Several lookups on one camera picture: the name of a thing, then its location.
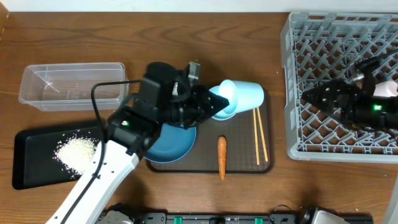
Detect light blue bowl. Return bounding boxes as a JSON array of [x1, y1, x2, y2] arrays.
[[209, 86, 235, 121]]

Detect light blue cup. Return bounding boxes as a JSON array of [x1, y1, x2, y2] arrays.
[[218, 80, 265, 114]]

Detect pink cup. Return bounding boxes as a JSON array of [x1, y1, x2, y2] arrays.
[[373, 80, 398, 97]]

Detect dark blue bowl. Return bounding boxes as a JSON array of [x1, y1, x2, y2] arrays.
[[144, 124, 197, 163]]

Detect wooden chopstick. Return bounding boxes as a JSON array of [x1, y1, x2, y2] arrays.
[[252, 109, 260, 166], [256, 107, 269, 162]]

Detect pile of white rice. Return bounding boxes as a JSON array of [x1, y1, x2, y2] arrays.
[[52, 134, 98, 179]]

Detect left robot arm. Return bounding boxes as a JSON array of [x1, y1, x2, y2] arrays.
[[48, 62, 229, 223]]

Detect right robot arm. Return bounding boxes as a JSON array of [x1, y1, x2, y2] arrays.
[[302, 69, 397, 140]]

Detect grey dishwasher rack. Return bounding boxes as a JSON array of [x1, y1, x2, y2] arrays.
[[280, 12, 397, 164]]

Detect crumpled aluminium foil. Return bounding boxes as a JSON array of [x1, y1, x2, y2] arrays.
[[172, 82, 178, 96]]

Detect orange carrot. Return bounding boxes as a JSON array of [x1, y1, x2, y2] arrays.
[[217, 136, 227, 180]]

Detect brown serving tray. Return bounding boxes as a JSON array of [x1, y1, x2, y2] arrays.
[[146, 91, 274, 174]]

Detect clear plastic bin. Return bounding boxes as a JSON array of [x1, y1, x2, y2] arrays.
[[19, 62, 127, 111]]

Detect black tray bin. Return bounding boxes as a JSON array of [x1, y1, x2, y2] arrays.
[[12, 121, 103, 190]]

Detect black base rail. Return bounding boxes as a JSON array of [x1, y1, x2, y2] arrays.
[[96, 203, 374, 224]]

